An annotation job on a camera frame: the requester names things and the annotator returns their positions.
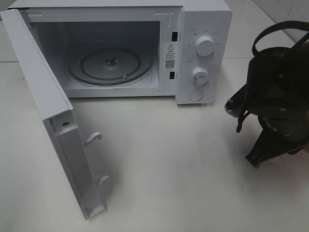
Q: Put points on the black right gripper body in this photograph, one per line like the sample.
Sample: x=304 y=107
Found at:
x=283 y=135

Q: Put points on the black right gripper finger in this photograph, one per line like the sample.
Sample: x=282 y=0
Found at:
x=266 y=148

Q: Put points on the round white door-release button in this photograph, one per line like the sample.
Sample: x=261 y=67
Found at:
x=196 y=95

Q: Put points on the white timer knob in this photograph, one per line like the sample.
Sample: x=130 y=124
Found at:
x=200 y=76

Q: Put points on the white microwave door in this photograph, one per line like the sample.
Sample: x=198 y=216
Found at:
x=56 y=112

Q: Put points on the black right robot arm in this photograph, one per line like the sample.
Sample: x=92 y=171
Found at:
x=277 y=92

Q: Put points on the upper white power knob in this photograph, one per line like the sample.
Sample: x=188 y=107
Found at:
x=204 y=45

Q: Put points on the white microwave oven body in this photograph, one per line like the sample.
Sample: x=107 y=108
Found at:
x=64 y=23

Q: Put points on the white warning label sticker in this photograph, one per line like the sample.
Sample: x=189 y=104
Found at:
x=170 y=55

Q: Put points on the glass microwave turntable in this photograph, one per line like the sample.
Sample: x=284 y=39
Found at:
x=110 y=63

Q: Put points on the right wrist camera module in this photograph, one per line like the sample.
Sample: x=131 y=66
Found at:
x=235 y=104

